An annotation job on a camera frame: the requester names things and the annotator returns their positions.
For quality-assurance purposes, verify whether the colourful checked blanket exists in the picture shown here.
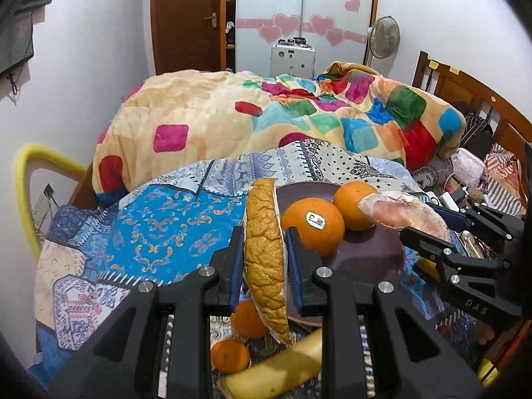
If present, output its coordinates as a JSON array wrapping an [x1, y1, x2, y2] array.
[[92, 62, 467, 207]]

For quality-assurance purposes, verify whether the pink pouch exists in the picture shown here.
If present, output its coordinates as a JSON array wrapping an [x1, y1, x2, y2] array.
[[451, 148, 487, 189]]

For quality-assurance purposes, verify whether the yellow foam padded rail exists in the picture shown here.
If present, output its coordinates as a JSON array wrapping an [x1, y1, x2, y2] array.
[[14, 143, 89, 259]]

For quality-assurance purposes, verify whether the brown wooden door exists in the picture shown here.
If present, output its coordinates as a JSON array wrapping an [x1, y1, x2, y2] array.
[[150, 0, 227, 75]]

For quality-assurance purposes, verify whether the striped cloth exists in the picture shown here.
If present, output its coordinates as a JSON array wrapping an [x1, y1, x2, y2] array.
[[482, 143, 527, 217]]

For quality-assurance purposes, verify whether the dark bag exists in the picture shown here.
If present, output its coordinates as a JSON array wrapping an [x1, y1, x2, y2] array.
[[451, 102, 496, 159]]

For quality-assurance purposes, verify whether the white appliance box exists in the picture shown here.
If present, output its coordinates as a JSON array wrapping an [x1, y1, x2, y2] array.
[[270, 38, 317, 79]]

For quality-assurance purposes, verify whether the yellow banana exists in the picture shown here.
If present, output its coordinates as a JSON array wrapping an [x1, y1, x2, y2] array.
[[417, 258, 441, 283], [217, 329, 324, 398]]

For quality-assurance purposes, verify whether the standing fan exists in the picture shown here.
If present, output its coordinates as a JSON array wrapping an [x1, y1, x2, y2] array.
[[365, 16, 401, 67]]

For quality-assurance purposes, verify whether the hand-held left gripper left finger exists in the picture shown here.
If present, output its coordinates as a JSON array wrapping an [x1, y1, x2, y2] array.
[[48, 226, 245, 399]]

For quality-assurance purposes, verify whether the wardrobe with pink hearts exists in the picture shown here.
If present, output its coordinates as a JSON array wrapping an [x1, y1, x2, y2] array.
[[226, 0, 381, 79]]

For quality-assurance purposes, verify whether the plain orange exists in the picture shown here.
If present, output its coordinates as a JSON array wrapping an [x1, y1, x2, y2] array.
[[333, 182, 380, 232]]

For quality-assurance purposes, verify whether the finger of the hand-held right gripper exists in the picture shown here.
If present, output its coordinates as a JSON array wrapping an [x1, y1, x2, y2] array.
[[400, 225, 524, 326], [424, 202, 525, 242]]

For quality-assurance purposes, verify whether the black wall television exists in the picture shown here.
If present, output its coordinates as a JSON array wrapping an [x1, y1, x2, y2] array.
[[0, 0, 57, 76]]

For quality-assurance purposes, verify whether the wooden bed headboard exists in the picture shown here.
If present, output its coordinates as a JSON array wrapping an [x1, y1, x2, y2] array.
[[412, 51, 532, 171]]

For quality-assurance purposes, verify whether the dark brown plate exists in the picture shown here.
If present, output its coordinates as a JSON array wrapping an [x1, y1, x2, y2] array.
[[274, 182, 406, 327]]

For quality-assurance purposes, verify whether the small tangerine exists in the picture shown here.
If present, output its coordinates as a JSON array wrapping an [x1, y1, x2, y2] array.
[[210, 338, 251, 374], [230, 299, 270, 339]]

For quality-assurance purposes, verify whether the orange with sticker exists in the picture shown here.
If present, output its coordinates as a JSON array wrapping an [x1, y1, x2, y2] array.
[[282, 198, 346, 257]]

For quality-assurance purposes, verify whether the wall socket with cables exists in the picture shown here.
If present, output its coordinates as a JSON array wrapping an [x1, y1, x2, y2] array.
[[31, 184, 57, 234]]

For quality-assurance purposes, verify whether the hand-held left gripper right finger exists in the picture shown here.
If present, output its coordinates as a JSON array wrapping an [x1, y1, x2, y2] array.
[[286, 227, 488, 399]]

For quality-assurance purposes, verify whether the blue patterned bedsheet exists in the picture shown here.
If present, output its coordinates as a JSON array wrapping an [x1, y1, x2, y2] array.
[[28, 138, 478, 388]]

